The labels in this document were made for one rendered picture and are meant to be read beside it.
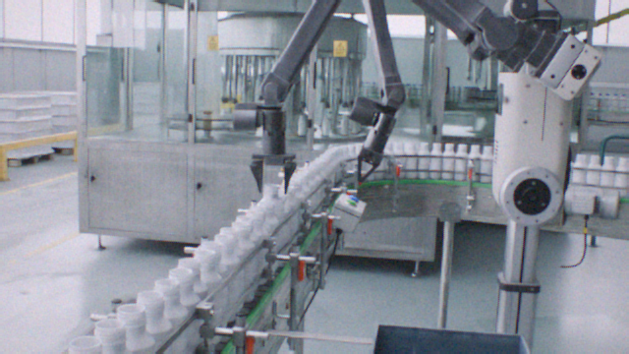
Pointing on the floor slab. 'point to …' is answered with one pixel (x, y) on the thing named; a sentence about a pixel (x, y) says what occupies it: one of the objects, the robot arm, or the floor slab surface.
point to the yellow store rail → (29, 147)
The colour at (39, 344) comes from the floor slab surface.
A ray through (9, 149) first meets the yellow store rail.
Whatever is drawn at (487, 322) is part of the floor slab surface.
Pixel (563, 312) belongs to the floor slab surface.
